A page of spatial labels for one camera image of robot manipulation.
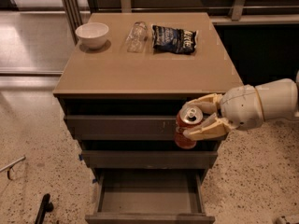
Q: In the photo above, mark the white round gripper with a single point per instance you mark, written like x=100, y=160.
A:
x=239, y=106

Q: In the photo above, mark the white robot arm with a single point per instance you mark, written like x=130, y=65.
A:
x=279, y=100

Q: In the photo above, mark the brown drawer cabinet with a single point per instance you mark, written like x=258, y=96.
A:
x=114, y=82

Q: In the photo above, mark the grey top drawer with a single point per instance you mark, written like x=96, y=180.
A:
x=122, y=128

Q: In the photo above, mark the grey drawer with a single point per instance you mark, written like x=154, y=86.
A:
x=122, y=128
x=149, y=159
x=149, y=197

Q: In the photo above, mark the grey bottom drawer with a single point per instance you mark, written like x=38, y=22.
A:
x=149, y=197

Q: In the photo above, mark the grey middle drawer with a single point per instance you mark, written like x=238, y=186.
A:
x=149, y=159

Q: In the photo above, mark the dark blue chip bag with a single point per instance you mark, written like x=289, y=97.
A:
x=174, y=40

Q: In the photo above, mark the white ceramic bowl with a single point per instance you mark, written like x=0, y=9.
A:
x=92, y=35

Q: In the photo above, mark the black object on floor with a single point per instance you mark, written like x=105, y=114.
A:
x=45, y=207

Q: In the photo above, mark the metal rod on floor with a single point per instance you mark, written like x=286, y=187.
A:
x=7, y=168

